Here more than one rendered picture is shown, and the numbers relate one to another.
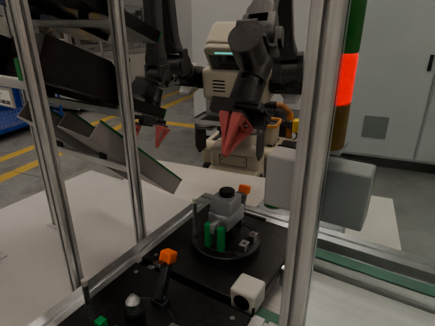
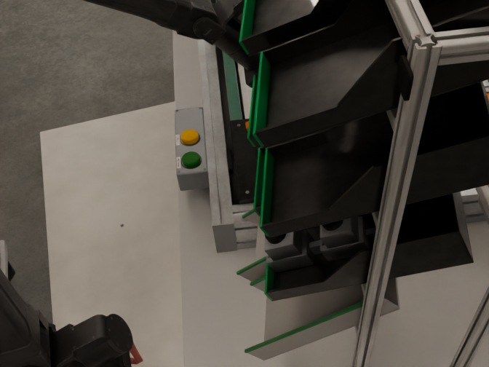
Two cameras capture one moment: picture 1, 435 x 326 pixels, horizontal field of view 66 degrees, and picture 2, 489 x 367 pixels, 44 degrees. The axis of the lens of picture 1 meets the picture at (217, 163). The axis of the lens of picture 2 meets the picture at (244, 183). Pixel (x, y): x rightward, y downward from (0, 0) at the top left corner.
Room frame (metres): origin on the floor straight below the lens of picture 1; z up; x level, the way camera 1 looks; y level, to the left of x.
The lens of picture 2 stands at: (1.13, 0.69, 1.97)
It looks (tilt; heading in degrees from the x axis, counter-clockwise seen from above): 50 degrees down; 238
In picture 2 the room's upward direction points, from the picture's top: 6 degrees counter-clockwise
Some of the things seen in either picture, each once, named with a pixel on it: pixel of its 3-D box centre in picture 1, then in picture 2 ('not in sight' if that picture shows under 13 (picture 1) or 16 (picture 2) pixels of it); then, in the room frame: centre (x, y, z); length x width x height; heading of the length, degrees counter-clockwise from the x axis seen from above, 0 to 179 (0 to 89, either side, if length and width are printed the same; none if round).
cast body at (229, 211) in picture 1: (224, 207); not in sight; (0.55, -0.01, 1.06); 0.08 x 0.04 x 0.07; 146
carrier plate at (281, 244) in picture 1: (226, 248); (287, 154); (0.56, -0.02, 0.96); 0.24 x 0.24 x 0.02; 59
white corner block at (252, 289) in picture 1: (247, 293); not in sight; (0.42, -0.05, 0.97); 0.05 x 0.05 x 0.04; 59
